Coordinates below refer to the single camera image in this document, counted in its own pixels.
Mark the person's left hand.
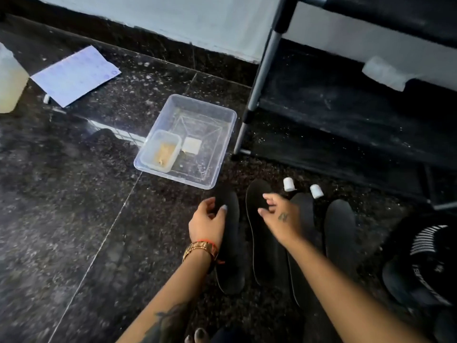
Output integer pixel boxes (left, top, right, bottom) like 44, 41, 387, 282
188, 197, 228, 244

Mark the person's right hand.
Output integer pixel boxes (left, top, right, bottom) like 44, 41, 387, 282
257, 193, 303, 249

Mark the black shoe insole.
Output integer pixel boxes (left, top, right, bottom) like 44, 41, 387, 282
287, 192, 323, 312
323, 199, 360, 280
212, 186, 246, 295
245, 179, 290, 289

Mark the person's right forearm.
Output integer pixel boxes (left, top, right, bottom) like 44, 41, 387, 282
285, 236, 433, 343

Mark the person's left forearm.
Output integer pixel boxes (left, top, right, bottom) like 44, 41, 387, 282
116, 246, 215, 343

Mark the gold wristwatch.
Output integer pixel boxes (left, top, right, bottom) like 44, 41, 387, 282
182, 241, 219, 263

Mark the white square sponge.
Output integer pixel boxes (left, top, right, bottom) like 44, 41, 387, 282
181, 136, 202, 156

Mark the small clear plastic container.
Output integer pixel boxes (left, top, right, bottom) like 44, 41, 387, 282
139, 129, 182, 173

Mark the clear plastic tub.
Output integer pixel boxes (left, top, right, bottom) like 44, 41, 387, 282
134, 94, 238, 190

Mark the person's foot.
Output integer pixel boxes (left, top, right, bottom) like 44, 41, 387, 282
184, 327, 212, 343

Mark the black shoe rack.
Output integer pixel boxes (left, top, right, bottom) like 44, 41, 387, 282
231, 0, 457, 212

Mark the black shoe with white stripes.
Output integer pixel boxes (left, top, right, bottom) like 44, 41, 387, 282
381, 213, 457, 343

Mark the white cloth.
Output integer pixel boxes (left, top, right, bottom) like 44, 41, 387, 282
362, 56, 417, 92

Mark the white paper sheet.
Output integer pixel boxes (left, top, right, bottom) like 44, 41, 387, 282
30, 45, 122, 108

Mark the plastic jug with yellowish liquid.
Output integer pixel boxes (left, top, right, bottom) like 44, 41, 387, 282
0, 42, 30, 114

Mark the red thread bracelet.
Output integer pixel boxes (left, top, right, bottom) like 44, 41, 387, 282
194, 239, 226, 265

